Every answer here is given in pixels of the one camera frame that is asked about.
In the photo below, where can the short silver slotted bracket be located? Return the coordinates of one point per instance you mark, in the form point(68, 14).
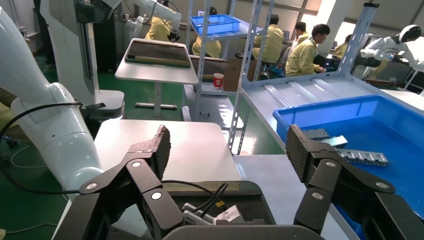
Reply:
point(314, 134)

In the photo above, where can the small blue background bin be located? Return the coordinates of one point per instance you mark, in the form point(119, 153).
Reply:
point(215, 24)

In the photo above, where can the red paper cup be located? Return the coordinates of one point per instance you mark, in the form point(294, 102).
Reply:
point(218, 81)

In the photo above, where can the white background table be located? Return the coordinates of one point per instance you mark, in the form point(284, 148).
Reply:
point(155, 74)

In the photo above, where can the long silver slotted bracket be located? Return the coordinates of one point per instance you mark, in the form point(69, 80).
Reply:
point(361, 157)

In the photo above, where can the person in yellow coat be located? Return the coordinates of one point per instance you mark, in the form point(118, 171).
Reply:
point(159, 31)
point(208, 48)
point(341, 49)
point(270, 39)
point(299, 28)
point(303, 56)

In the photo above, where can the grey flat metal bar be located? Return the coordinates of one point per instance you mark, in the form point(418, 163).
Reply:
point(336, 141)

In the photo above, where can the black foam lined container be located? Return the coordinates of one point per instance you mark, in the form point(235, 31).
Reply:
point(256, 212)

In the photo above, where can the background metal shelf rack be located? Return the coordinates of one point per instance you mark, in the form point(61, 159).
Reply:
point(203, 66)

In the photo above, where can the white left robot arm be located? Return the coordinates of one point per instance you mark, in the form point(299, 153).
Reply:
point(59, 139)

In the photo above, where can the brown cardboard box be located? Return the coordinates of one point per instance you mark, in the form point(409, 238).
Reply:
point(235, 76)

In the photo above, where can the black background tray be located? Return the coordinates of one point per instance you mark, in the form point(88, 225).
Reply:
point(155, 51)

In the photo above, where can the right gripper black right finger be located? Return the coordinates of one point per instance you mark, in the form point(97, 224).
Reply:
point(318, 165)

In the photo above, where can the white humanoid robot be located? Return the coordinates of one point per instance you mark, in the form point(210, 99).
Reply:
point(384, 44)

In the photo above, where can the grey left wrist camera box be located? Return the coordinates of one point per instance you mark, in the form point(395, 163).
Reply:
point(228, 214)

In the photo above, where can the blue plastic bin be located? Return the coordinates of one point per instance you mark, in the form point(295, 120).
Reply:
point(381, 132)

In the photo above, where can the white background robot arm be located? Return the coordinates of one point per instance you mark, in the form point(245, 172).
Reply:
point(162, 11)

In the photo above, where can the white background robot body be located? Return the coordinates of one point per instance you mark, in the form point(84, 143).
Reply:
point(73, 49)

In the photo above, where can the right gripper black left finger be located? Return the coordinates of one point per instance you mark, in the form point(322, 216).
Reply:
point(145, 179)

